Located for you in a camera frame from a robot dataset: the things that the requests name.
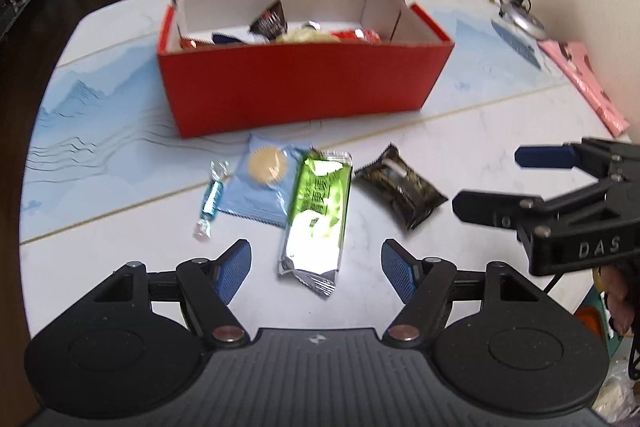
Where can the green snack packet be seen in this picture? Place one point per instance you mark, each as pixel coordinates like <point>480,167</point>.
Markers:
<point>320,217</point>

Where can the person's right hand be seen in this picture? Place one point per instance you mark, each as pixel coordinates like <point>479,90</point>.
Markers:
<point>617,297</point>

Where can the red cardboard box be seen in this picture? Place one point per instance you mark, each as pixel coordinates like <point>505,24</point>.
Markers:
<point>300,87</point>

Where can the pale snack packet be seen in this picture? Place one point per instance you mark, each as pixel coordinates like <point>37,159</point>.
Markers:
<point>305,36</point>

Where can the red snack bag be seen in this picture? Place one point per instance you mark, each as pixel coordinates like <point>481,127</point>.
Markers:
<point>360,36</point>

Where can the black gold patterned snack packet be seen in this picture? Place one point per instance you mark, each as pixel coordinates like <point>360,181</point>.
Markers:
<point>400,187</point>

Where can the pink packet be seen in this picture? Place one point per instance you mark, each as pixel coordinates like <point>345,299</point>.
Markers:
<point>585,77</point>

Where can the blue wrapped candy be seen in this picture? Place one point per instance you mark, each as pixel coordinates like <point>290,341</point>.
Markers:
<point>211,199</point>

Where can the white and blue snack packet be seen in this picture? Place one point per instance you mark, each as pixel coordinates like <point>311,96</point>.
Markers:
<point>225,38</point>

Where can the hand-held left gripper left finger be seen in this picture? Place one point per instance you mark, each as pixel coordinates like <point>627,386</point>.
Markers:
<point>232,269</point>

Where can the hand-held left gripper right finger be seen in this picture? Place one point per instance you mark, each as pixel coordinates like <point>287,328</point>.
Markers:
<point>400,269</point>

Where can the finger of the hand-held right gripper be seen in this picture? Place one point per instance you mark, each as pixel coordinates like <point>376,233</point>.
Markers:
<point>545,157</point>
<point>500,209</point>

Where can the copper foil snack bag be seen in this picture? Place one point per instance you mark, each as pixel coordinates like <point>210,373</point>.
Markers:
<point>190,43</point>

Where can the light blue snack packet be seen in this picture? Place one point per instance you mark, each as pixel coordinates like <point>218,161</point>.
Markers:
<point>250,199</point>

